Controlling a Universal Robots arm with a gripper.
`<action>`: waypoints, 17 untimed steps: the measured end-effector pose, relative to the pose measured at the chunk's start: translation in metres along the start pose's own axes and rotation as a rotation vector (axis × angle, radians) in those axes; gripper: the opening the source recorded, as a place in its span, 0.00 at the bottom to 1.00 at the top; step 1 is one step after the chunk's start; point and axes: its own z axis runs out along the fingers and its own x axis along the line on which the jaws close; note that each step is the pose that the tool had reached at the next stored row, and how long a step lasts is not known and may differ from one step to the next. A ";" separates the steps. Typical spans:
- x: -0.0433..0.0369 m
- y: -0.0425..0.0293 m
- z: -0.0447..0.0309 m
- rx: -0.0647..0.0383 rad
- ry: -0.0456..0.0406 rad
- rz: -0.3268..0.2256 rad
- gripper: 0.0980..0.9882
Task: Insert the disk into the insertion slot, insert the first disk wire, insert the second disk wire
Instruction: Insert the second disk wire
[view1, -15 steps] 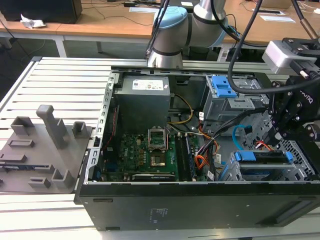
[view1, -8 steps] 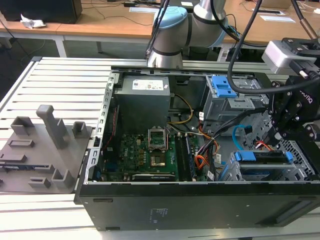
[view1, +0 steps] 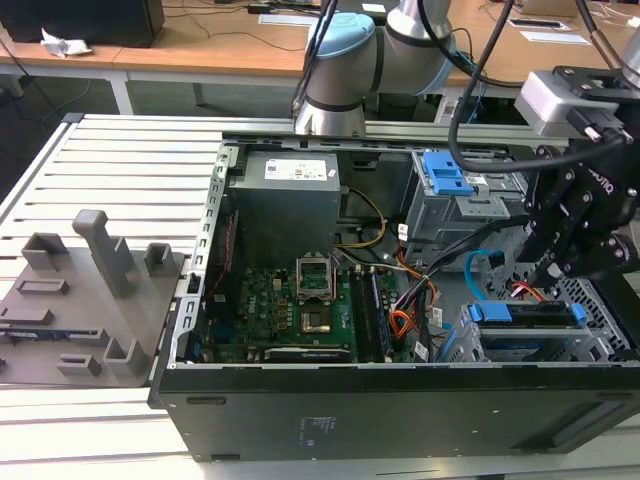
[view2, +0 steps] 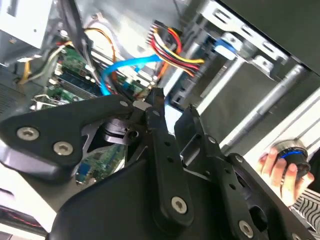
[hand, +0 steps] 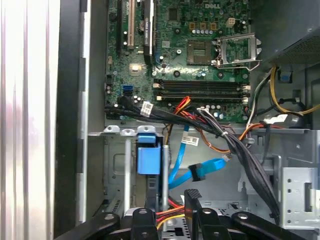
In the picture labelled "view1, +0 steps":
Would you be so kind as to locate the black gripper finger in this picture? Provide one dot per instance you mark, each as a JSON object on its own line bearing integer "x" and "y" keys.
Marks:
{"x": 552, "y": 200}
{"x": 595, "y": 255}

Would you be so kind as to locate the hard disk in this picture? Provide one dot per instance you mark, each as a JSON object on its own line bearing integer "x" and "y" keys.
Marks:
{"x": 492, "y": 312}

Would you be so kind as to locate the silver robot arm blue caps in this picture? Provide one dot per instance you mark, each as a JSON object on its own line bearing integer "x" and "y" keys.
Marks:
{"x": 345, "y": 65}

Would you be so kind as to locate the grey metal disk bay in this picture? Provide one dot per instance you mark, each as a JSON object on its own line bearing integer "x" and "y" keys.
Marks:
{"x": 600, "y": 320}

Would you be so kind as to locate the black RAM slot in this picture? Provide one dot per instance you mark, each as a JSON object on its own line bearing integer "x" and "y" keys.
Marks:
{"x": 361, "y": 315}

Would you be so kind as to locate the grey metal drive cage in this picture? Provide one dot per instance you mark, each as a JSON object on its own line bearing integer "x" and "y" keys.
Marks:
{"x": 450, "y": 220}

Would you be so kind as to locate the blue plastic cage latch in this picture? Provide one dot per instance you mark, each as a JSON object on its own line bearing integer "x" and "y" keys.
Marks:
{"x": 445, "y": 175}

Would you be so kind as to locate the white paper sheet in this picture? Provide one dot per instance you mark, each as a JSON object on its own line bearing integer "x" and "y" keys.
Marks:
{"x": 555, "y": 37}
{"x": 282, "y": 20}

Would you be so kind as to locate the RAM stick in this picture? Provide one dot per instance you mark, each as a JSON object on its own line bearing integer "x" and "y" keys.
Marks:
{"x": 381, "y": 315}

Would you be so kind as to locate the CPU socket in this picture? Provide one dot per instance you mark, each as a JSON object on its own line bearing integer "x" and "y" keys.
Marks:
{"x": 316, "y": 321}

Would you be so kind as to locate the grey power supply unit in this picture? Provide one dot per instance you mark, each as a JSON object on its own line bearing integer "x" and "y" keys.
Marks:
{"x": 285, "y": 210}

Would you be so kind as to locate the black graphics card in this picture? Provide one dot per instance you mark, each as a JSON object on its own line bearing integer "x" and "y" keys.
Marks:
{"x": 307, "y": 355}

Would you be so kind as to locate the black open PC case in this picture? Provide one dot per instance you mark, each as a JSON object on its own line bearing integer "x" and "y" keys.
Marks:
{"x": 350, "y": 415}

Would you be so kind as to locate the green motherboard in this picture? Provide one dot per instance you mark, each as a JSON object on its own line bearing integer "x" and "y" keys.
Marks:
{"x": 265, "y": 310}

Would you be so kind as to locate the grey parts rack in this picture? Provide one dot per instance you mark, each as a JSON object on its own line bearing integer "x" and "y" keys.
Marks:
{"x": 90, "y": 320}

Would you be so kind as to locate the black box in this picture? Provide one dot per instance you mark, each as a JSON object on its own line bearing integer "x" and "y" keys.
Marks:
{"x": 80, "y": 20}

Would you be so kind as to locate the crumpled white paper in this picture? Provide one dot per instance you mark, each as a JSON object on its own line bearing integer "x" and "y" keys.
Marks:
{"x": 65, "y": 45}

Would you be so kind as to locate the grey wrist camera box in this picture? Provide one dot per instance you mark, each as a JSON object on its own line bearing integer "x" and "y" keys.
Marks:
{"x": 545, "y": 102}

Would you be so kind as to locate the wooden desk white frame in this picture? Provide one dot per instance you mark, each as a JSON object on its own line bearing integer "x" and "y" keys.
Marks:
{"x": 515, "y": 55}
{"x": 200, "y": 45}

